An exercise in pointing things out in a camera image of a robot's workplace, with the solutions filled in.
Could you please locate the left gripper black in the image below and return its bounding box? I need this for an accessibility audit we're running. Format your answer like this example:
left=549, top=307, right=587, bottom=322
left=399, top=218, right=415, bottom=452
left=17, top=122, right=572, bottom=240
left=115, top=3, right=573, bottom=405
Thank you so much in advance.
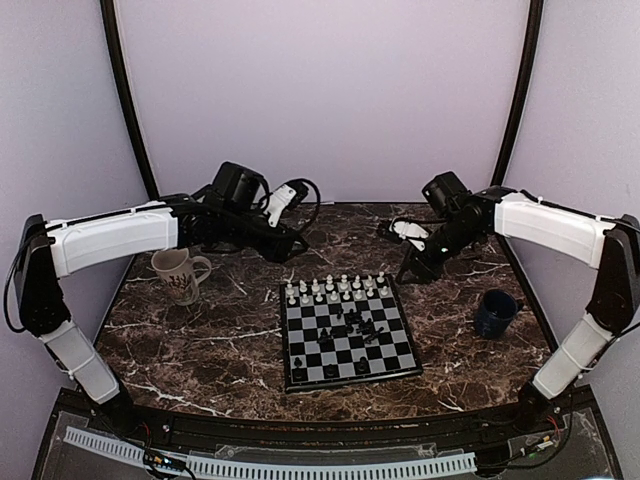
left=219, top=207, right=308, bottom=263

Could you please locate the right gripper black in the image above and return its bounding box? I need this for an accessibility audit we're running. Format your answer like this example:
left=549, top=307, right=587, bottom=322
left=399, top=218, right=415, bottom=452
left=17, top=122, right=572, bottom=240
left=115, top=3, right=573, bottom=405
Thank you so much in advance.
left=395, top=218, right=482, bottom=285

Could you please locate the black queen piece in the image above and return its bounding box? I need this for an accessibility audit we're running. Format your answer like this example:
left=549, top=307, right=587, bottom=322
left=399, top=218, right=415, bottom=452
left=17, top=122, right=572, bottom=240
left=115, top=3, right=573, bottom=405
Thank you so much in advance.
left=356, top=357, right=370, bottom=374

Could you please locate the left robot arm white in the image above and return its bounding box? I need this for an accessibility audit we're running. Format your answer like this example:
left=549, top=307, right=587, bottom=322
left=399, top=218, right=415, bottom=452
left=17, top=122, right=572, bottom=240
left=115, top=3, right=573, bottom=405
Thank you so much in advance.
left=3, top=161, right=320, bottom=436

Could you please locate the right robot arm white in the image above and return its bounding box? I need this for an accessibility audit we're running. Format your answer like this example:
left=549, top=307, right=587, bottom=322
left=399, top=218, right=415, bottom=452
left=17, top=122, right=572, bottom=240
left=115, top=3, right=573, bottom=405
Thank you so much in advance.
left=384, top=172, right=639, bottom=434

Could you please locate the black chess pieces pile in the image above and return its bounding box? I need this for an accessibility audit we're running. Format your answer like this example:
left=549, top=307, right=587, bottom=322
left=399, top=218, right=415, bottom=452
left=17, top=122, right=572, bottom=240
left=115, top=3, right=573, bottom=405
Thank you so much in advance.
left=317, top=308, right=384, bottom=345

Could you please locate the beige printed mug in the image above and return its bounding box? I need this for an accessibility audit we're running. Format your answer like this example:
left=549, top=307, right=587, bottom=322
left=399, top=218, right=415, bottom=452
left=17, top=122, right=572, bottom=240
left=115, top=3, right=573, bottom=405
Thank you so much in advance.
left=151, top=248, right=212, bottom=306

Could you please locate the dark blue mug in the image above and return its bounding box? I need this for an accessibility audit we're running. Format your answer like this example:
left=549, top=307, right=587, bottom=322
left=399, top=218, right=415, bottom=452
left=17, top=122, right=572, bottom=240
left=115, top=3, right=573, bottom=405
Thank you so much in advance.
left=474, top=289, right=524, bottom=340

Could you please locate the black white chessboard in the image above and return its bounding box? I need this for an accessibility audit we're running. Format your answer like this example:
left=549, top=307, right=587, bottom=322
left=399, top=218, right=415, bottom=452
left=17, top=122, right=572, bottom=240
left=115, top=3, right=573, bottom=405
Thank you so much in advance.
left=279, top=272, right=423, bottom=393

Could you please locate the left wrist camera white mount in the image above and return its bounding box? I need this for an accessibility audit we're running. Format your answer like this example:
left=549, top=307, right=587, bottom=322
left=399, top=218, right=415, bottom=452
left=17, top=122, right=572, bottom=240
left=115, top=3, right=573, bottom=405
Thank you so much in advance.
left=264, top=183, right=298, bottom=228

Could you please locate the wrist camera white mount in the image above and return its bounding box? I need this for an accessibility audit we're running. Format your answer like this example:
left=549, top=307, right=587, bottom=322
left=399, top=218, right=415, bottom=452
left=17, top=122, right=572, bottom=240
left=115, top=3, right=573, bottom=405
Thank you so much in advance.
left=388, top=220, right=429, bottom=251
left=264, top=183, right=298, bottom=228

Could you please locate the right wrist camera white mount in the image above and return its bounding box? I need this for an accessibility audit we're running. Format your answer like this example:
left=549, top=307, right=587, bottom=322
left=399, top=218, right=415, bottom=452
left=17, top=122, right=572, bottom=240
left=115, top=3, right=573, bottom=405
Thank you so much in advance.
left=388, top=220, right=429, bottom=251

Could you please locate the right black frame post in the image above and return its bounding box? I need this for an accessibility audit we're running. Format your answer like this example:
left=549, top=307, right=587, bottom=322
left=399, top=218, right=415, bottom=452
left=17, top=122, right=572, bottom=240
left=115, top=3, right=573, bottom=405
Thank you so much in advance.
left=490, top=0, right=545, bottom=186

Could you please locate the black frame post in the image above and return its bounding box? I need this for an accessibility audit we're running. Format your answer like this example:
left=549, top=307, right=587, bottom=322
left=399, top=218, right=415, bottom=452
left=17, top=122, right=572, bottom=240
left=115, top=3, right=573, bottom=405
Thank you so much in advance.
left=99, top=0, right=160, bottom=200
left=490, top=0, right=545, bottom=186

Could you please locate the left black frame post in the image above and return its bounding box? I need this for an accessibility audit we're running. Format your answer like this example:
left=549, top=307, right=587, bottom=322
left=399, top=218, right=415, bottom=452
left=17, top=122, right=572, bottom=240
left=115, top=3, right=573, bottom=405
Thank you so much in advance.
left=99, top=0, right=160, bottom=200

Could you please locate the white slotted cable duct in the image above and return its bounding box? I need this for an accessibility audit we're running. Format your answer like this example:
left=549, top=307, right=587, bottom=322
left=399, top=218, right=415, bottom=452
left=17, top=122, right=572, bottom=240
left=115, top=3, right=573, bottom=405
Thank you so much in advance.
left=63, top=427, right=477, bottom=479

